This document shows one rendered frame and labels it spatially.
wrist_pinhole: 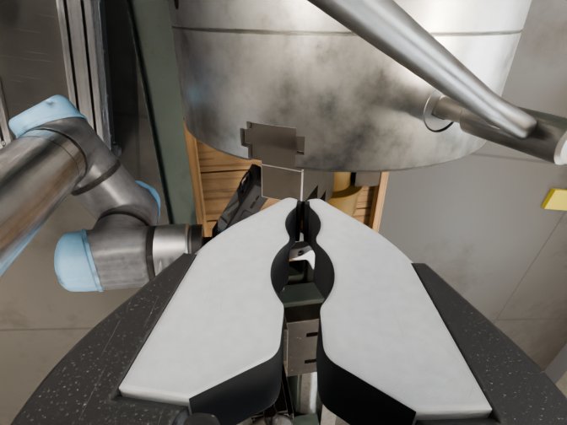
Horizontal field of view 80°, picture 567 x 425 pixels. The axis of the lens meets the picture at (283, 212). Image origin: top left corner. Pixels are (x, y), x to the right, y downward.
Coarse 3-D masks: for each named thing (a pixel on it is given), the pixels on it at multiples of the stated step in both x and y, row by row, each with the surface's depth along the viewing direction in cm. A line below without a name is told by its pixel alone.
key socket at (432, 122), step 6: (438, 90) 23; (432, 96) 23; (438, 96) 23; (426, 102) 23; (432, 102) 23; (426, 108) 23; (432, 108) 23; (426, 114) 23; (426, 120) 24; (432, 120) 24; (438, 120) 24; (444, 120) 24; (426, 126) 24; (432, 126) 24; (438, 126) 24; (444, 126) 24
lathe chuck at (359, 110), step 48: (192, 48) 26; (240, 48) 23; (288, 48) 21; (336, 48) 21; (480, 48) 22; (192, 96) 28; (240, 96) 24; (288, 96) 23; (336, 96) 22; (384, 96) 22; (240, 144) 26; (336, 144) 24; (384, 144) 24; (432, 144) 25; (480, 144) 29
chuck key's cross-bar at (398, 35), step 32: (320, 0) 8; (352, 0) 8; (384, 0) 9; (384, 32) 9; (416, 32) 10; (416, 64) 11; (448, 64) 12; (448, 96) 14; (480, 96) 14; (512, 128) 17
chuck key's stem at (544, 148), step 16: (432, 112) 23; (448, 112) 22; (464, 112) 21; (528, 112) 18; (544, 112) 18; (464, 128) 21; (480, 128) 20; (496, 128) 19; (544, 128) 17; (560, 128) 16; (512, 144) 19; (528, 144) 18; (544, 144) 17; (560, 144) 16; (560, 160) 17
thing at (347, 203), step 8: (336, 176) 39; (344, 176) 40; (336, 184) 40; (344, 184) 40; (352, 184) 42; (336, 192) 40; (344, 192) 40; (352, 192) 40; (360, 192) 41; (336, 200) 39; (344, 200) 39; (352, 200) 41; (344, 208) 40; (352, 208) 41
